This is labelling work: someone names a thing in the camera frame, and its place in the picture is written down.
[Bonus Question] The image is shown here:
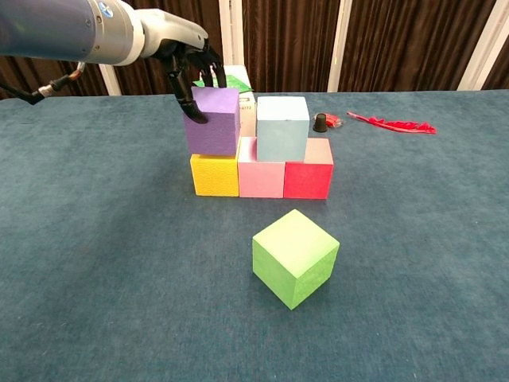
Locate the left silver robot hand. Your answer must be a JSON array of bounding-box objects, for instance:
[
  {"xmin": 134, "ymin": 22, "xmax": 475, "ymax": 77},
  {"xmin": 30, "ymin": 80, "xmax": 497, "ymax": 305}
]
[{"xmin": 133, "ymin": 6, "xmax": 227, "ymax": 124}]

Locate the purple foam cube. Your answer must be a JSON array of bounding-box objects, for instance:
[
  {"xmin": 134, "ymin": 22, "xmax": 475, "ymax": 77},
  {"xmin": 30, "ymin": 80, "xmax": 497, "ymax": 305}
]
[{"xmin": 183, "ymin": 86, "xmax": 242, "ymax": 157}]

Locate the light blue foam cube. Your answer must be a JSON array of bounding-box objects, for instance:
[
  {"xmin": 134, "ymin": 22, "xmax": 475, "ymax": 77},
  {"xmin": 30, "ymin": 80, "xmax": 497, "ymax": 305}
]
[{"xmin": 256, "ymin": 95, "xmax": 310, "ymax": 162}]

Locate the yellow foam cube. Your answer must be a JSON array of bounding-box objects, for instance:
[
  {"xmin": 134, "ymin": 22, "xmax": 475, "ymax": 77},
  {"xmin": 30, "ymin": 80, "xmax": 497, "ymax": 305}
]
[{"xmin": 190, "ymin": 153, "xmax": 241, "ymax": 198}]

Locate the pink foam cube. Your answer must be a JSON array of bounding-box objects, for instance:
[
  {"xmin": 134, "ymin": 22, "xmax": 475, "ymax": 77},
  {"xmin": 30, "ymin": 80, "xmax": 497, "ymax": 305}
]
[{"xmin": 237, "ymin": 136, "xmax": 286, "ymax": 199}]

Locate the red foam cube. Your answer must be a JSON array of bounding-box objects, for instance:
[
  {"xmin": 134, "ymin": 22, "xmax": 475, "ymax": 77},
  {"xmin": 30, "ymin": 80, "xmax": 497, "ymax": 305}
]
[{"xmin": 282, "ymin": 137, "xmax": 334, "ymax": 200}]

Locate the green foam cube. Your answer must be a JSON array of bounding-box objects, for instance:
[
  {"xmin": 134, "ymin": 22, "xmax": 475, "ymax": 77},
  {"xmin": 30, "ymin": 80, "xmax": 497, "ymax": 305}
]
[{"xmin": 251, "ymin": 209, "xmax": 341, "ymax": 311}]

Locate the green sachet packet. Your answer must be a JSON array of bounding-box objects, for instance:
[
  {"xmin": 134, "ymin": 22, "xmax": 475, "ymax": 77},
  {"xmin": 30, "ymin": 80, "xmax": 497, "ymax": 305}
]
[{"xmin": 192, "ymin": 73, "xmax": 255, "ymax": 95}]

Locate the white cardboard box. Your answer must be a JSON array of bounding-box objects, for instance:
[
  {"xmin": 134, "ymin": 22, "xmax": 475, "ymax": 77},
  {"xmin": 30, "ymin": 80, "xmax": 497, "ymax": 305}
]
[{"xmin": 222, "ymin": 64, "xmax": 258, "ymax": 138}]

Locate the red feather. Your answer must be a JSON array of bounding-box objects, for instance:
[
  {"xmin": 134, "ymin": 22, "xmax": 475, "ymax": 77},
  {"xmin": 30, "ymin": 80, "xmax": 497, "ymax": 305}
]
[{"xmin": 346, "ymin": 111, "xmax": 438, "ymax": 135}]

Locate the teal felt table cover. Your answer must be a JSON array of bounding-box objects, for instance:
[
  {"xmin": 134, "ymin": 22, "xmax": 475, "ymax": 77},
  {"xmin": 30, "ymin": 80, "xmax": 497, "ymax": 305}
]
[{"xmin": 0, "ymin": 89, "xmax": 509, "ymax": 382}]

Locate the white metal frame post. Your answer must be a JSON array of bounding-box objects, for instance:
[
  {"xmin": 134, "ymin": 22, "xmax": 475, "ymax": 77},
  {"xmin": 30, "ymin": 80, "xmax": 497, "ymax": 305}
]
[
  {"xmin": 76, "ymin": 0, "xmax": 122, "ymax": 96},
  {"xmin": 327, "ymin": 0, "xmax": 353, "ymax": 93},
  {"xmin": 457, "ymin": 0, "xmax": 509, "ymax": 92},
  {"xmin": 219, "ymin": 0, "xmax": 245, "ymax": 67}
]

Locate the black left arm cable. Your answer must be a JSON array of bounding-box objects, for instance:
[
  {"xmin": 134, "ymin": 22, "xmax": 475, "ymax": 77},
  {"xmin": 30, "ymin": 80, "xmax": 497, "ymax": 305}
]
[{"xmin": 0, "ymin": 60, "xmax": 87, "ymax": 106}]

